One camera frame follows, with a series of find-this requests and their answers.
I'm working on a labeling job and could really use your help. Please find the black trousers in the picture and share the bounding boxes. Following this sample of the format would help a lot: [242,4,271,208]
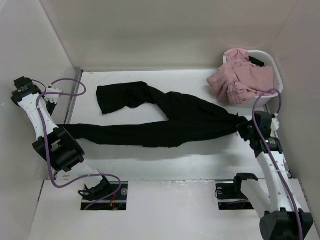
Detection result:
[63,81,248,148]

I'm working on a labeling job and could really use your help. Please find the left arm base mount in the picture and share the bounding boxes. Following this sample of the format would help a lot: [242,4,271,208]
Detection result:
[80,181,129,211]

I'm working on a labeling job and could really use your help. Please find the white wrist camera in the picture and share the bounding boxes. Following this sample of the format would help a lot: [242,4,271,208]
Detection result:
[271,113,280,132]
[43,85,63,115]

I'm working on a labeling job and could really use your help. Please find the white laundry basket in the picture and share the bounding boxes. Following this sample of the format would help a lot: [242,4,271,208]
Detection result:
[231,50,284,108]

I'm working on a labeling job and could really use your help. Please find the pink trousers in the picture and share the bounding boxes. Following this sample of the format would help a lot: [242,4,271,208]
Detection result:
[206,48,274,105]

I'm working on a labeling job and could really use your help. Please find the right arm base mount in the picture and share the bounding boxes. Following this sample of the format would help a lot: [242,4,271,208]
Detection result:
[214,181,254,211]

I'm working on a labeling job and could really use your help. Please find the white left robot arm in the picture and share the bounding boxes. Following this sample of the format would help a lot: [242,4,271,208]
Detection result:
[11,76,85,173]

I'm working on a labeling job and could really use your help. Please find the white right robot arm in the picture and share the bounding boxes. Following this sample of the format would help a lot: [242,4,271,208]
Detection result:
[231,111,314,240]

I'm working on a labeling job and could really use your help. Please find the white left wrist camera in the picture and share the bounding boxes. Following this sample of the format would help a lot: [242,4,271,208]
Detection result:
[43,85,63,115]

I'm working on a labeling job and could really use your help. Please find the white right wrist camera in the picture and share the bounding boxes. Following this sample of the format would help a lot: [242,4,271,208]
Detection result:
[271,113,280,132]

